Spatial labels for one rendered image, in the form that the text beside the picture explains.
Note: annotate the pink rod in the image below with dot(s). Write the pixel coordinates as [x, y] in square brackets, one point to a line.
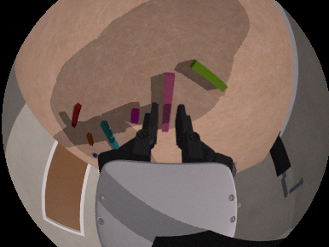
[168, 94]

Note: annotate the lime green rod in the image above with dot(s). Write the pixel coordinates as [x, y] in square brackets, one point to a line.
[210, 76]

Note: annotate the orange rod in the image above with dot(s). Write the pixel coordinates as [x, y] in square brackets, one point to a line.
[90, 139]

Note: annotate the small magenta block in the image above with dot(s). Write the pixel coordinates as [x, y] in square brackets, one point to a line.
[135, 115]

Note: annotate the dark red rod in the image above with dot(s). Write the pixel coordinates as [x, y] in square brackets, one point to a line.
[76, 114]

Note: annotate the turquoise rod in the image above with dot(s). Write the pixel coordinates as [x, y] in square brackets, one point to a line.
[106, 129]

